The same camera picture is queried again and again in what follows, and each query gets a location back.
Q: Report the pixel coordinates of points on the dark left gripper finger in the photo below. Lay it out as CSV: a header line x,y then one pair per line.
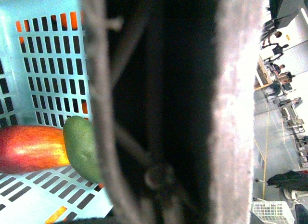
x,y
238,30

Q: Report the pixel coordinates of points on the brown basket handle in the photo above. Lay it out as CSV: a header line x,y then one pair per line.
x,y
123,47

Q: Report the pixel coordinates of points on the green avocado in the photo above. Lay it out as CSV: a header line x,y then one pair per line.
x,y
80,145

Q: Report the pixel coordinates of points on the light blue plastic basket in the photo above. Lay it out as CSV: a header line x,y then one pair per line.
x,y
43,81

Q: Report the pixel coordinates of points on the red mango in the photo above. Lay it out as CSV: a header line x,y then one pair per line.
x,y
31,148

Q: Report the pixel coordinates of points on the person in dark clothes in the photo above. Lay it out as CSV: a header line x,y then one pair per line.
x,y
291,180

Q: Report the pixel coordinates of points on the white crate background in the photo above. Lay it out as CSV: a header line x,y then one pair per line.
x,y
277,212

